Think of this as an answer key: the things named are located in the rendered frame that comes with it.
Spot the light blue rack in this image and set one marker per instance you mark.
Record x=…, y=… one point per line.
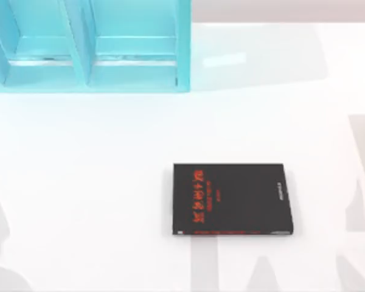
x=134, y=45

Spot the black book with red lettering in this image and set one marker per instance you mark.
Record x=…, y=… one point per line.
x=246, y=200

